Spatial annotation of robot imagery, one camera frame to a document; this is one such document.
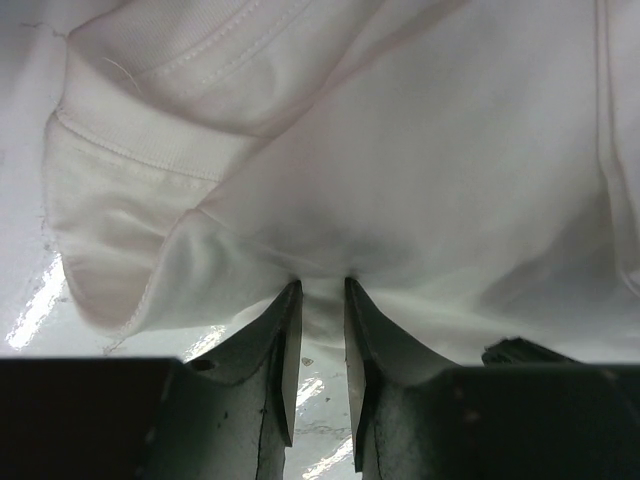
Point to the white t shirt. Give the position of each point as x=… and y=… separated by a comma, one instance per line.
x=474, y=164

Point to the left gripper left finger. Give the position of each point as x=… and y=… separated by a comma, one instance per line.
x=227, y=414

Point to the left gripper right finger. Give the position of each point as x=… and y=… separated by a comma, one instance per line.
x=526, y=412

